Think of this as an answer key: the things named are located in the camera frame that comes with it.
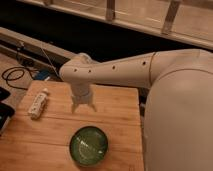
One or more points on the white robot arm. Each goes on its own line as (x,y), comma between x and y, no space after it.
(178,123)

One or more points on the green ceramic bowl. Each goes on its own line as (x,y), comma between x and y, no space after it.
(88,146)

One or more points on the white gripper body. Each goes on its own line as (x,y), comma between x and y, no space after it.
(81,93)

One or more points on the black device at left edge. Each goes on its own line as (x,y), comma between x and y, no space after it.
(6,111)

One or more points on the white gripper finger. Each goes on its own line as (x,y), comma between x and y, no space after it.
(92,106)
(74,107)

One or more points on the blue object on floor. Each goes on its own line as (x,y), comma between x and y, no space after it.
(42,75)

